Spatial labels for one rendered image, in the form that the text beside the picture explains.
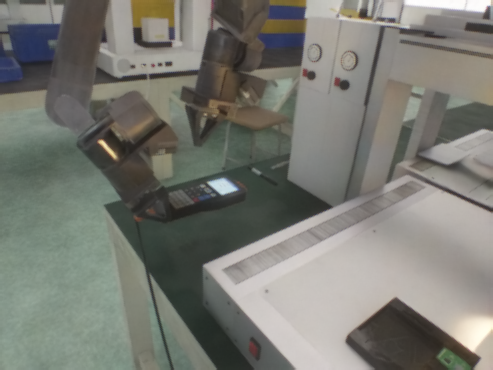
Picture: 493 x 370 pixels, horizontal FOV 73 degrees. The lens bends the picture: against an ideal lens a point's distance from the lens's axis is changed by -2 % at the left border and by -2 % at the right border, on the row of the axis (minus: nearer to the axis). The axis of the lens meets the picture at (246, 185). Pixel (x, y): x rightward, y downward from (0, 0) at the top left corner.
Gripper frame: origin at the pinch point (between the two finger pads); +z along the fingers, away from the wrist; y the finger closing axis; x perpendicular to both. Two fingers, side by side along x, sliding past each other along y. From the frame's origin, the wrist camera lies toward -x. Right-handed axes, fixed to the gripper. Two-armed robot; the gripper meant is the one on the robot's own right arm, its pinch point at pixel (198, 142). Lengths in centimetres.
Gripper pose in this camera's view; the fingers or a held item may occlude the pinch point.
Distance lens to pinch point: 66.4
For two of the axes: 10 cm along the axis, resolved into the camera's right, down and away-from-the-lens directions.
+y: -5.8, -4.3, 6.9
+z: -2.7, 9.0, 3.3
